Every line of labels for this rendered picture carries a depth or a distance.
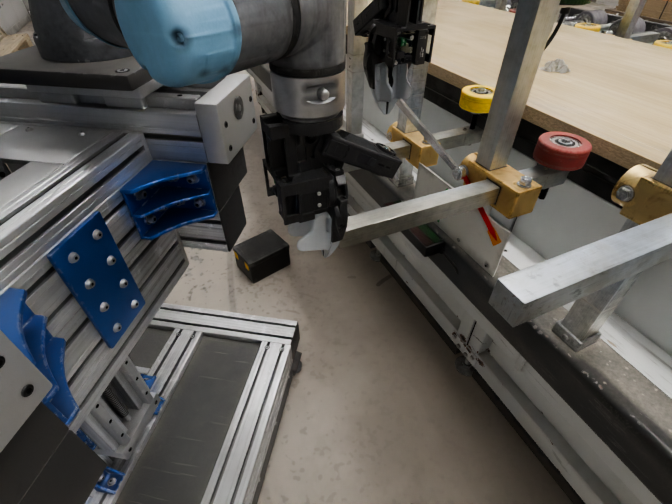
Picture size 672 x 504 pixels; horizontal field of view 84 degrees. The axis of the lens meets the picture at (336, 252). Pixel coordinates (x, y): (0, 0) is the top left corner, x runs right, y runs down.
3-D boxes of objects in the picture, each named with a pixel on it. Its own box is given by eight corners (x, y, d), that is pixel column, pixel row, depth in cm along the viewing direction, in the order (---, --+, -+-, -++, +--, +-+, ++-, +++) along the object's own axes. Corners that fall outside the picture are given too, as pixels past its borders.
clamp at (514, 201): (508, 220, 60) (518, 193, 57) (455, 180, 69) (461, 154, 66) (535, 211, 62) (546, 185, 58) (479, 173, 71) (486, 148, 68)
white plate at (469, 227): (491, 277, 67) (508, 233, 60) (411, 202, 85) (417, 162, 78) (493, 276, 67) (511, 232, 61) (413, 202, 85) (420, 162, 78)
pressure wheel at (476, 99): (487, 149, 84) (502, 96, 76) (450, 144, 85) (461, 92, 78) (487, 134, 89) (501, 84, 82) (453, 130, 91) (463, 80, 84)
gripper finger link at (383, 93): (383, 126, 65) (388, 69, 59) (367, 114, 69) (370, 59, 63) (399, 123, 66) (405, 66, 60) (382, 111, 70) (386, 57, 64)
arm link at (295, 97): (327, 53, 41) (361, 74, 36) (328, 96, 44) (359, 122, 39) (260, 61, 39) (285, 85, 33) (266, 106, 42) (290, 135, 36)
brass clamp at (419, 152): (415, 170, 79) (418, 147, 76) (383, 144, 89) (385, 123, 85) (439, 164, 81) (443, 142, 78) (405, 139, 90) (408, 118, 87)
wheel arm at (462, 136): (304, 186, 74) (303, 166, 71) (298, 178, 76) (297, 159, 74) (479, 145, 88) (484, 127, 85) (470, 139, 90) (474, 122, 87)
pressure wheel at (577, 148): (542, 214, 65) (569, 153, 57) (508, 191, 71) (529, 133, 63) (575, 203, 68) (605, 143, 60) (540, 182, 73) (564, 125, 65)
